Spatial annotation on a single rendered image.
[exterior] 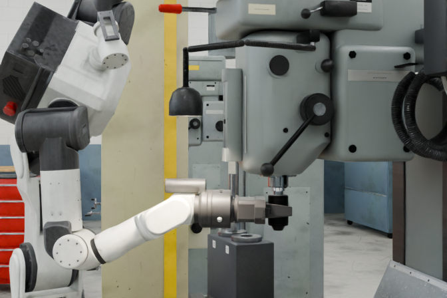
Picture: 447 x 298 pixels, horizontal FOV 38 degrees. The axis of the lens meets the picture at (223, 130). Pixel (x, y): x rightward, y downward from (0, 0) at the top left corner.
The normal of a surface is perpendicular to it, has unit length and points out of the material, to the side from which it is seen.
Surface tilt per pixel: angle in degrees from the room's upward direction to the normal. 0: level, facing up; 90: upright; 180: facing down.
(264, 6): 90
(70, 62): 58
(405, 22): 90
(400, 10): 90
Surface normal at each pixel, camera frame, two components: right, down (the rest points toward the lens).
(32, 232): -0.83, 0.00
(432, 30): -0.97, 0.00
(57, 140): -0.01, -0.01
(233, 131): 0.22, 0.00
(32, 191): 0.55, -0.14
